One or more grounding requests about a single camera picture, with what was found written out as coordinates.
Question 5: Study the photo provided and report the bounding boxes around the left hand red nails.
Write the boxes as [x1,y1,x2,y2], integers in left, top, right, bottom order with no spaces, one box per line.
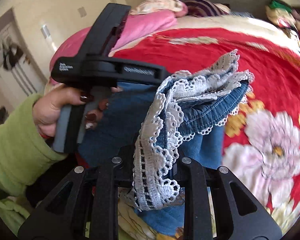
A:
[32,85,109,139]

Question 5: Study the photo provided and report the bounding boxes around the pile of folded clothes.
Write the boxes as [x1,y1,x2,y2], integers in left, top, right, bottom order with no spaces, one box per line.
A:
[266,0,300,53]

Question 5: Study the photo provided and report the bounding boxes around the green sleeve left forearm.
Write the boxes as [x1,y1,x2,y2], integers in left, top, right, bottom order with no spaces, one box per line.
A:
[0,94,66,235]

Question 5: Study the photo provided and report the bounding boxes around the blue denim pants lace trim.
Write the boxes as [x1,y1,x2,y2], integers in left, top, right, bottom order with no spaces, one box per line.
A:
[79,50,254,236]

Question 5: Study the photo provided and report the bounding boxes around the floral cream pillow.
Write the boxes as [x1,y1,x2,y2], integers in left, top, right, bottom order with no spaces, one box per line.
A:
[130,0,188,18]

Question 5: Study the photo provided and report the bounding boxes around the red floral bedspread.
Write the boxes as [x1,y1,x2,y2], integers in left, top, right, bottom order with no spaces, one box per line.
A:
[114,28,300,239]

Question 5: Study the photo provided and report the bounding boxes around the cream wardrobe doors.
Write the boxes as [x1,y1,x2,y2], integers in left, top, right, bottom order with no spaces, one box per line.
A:
[0,0,125,111]

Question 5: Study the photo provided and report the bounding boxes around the purple striped pillow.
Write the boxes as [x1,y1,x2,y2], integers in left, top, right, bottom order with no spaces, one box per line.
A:
[184,0,229,17]

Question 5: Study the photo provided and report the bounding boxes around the pink quilt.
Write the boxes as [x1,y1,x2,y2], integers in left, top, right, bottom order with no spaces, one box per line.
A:
[50,10,177,70]

